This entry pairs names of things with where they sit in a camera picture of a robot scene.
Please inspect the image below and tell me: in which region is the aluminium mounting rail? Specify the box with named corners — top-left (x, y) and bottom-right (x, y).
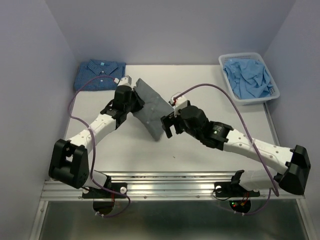
top-left (40, 171), bottom-right (305, 201)

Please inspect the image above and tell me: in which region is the white plastic laundry basket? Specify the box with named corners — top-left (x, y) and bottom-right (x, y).
top-left (218, 52), bottom-right (280, 106)

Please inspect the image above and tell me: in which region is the folded blue checked shirt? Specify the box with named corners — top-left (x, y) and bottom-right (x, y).
top-left (74, 59), bottom-right (126, 92)

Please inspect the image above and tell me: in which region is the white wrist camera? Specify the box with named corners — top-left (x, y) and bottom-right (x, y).
top-left (169, 96), bottom-right (189, 117)
top-left (113, 75), bottom-right (133, 88)

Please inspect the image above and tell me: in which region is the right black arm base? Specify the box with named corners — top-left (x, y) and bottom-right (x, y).
top-left (212, 181), bottom-right (260, 198)

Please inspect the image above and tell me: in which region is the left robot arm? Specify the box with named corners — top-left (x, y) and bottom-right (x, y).
top-left (48, 84), bottom-right (145, 197)

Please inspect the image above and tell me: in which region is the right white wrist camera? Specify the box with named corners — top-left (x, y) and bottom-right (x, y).
top-left (169, 96), bottom-right (189, 117)

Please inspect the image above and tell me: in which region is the light blue crumpled shirt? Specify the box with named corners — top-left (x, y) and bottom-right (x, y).
top-left (223, 58), bottom-right (273, 100)

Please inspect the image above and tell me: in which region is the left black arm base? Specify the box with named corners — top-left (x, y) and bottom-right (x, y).
top-left (81, 182), bottom-right (128, 199)

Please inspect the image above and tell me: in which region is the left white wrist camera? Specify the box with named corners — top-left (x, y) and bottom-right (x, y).
top-left (113, 75), bottom-right (133, 88)

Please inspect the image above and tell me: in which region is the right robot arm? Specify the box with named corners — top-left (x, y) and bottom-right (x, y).
top-left (161, 105), bottom-right (311, 196)

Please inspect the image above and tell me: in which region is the grey long sleeve shirt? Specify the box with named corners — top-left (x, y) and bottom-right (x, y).
top-left (133, 78), bottom-right (174, 141)

